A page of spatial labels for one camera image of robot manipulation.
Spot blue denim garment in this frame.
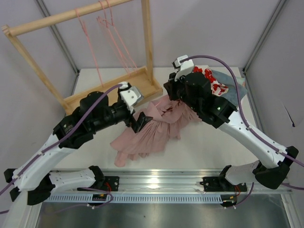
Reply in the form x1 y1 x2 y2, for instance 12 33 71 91
212 70 247 107

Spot wooden clothes rack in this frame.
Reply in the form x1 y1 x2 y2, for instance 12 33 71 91
1 0 163 114

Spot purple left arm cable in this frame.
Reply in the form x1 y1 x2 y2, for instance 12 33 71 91
0 83 126 214

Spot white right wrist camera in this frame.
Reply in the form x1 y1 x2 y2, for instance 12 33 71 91
172 55 194 82

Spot pink pleated skirt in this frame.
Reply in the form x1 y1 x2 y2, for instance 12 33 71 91
110 95 202 167

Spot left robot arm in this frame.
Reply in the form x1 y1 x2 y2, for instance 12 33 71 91
4 87 152 206

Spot white slotted cable duct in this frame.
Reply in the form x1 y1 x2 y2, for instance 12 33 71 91
45 193 223 204

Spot red floral white garment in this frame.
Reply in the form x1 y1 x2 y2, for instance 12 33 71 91
193 66 228 96

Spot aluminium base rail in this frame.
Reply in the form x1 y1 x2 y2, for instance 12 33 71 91
47 168 292 194

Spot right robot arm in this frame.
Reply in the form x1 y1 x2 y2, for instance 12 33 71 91
163 72 298 190

